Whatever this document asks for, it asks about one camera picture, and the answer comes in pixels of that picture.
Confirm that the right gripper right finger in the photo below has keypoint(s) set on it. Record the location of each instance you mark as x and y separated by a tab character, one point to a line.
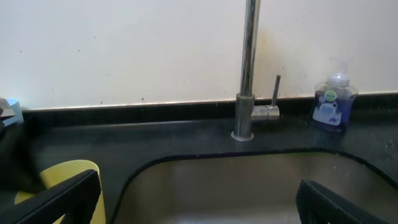
323	205

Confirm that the yellow cup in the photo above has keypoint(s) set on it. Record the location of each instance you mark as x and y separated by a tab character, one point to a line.
62	172

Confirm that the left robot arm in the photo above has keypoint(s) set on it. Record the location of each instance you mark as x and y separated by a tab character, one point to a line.
18	155

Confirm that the blue soap bottle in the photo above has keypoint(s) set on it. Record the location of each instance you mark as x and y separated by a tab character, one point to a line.
332	105

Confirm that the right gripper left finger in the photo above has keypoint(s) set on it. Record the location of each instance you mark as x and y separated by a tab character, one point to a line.
68	196

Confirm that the steel sink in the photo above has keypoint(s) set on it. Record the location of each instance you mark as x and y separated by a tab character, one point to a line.
217	189

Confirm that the steel tap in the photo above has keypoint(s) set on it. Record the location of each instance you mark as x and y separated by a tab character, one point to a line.
245	93

